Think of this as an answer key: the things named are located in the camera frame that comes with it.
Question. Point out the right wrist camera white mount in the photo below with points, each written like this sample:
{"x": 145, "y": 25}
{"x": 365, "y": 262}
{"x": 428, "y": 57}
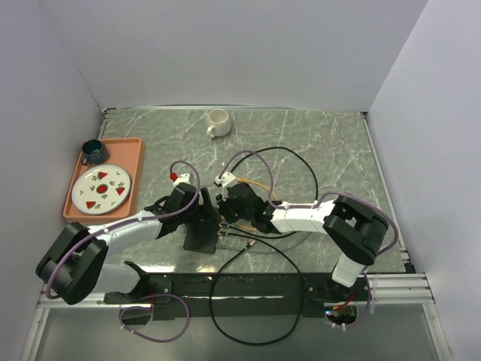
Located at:
{"x": 225, "y": 181}

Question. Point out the white watermelon pattern plate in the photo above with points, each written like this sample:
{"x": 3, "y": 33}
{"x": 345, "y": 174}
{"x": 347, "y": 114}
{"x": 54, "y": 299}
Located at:
{"x": 101, "y": 189}

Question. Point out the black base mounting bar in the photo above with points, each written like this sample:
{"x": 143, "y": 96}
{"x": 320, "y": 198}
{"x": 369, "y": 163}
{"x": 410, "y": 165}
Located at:
{"x": 175, "y": 295}

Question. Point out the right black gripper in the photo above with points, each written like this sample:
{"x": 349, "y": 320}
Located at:
{"x": 224, "y": 208}

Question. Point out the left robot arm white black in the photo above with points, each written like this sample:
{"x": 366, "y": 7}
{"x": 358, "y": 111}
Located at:
{"x": 74, "y": 266}

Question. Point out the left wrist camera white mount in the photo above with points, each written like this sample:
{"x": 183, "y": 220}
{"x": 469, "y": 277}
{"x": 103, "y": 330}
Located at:
{"x": 184, "y": 178}

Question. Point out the dark blue cup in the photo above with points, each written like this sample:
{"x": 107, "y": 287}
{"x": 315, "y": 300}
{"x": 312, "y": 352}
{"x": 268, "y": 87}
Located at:
{"x": 94, "y": 152}

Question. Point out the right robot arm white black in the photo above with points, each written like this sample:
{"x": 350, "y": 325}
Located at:
{"x": 355, "y": 226}

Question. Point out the pink tray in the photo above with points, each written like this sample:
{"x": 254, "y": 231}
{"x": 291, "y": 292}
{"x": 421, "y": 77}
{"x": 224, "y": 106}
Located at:
{"x": 127, "y": 153}

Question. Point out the black network switch box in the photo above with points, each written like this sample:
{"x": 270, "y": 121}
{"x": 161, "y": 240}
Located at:
{"x": 201, "y": 237}

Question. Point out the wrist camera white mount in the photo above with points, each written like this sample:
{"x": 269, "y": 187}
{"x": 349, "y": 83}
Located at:
{"x": 225, "y": 181}
{"x": 184, "y": 178}

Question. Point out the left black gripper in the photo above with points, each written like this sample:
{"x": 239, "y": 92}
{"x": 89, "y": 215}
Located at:
{"x": 203, "y": 212}

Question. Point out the white ceramic mug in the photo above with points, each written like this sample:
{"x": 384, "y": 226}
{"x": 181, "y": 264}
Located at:
{"x": 218, "y": 124}

